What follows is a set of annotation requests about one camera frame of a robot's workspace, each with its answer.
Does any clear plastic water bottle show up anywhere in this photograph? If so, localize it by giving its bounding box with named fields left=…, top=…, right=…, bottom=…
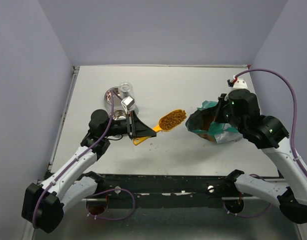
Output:
left=118, top=82, right=136, bottom=104

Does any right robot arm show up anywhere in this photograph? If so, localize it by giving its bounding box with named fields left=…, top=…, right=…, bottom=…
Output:
left=215, top=89, right=307, bottom=224

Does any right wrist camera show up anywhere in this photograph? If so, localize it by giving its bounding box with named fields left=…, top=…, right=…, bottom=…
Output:
left=227, top=78, right=248, bottom=91

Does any green pet food bag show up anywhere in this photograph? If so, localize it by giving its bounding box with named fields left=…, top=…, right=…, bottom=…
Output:
left=185, top=100, right=242, bottom=144

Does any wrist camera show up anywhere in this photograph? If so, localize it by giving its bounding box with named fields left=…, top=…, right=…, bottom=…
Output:
left=227, top=78, right=248, bottom=91
left=121, top=96, right=136, bottom=114

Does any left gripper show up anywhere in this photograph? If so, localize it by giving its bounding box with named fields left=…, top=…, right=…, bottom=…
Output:
left=103, top=109, right=157, bottom=140

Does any yellow plastic scoop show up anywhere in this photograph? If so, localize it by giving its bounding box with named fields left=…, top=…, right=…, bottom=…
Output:
left=132, top=108, right=188, bottom=146

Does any aluminium frame profile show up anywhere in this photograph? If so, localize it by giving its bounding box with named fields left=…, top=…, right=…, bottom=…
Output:
left=33, top=177, right=300, bottom=201

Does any brown pet food kibble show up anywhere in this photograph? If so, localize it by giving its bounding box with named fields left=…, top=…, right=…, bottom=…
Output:
left=159, top=109, right=187, bottom=131

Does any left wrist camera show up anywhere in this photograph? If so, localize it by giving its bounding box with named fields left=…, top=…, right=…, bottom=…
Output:
left=121, top=96, right=136, bottom=114

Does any grey double bowl feeder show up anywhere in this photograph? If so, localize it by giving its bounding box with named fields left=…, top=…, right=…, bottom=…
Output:
left=104, top=86, right=126, bottom=121

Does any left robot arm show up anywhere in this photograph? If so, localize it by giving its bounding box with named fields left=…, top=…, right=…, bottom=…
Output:
left=21, top=109, right=157, bottom=233

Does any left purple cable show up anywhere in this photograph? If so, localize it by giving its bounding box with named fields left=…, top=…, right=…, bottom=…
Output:
left=32, top=89, right=137, bottom=230

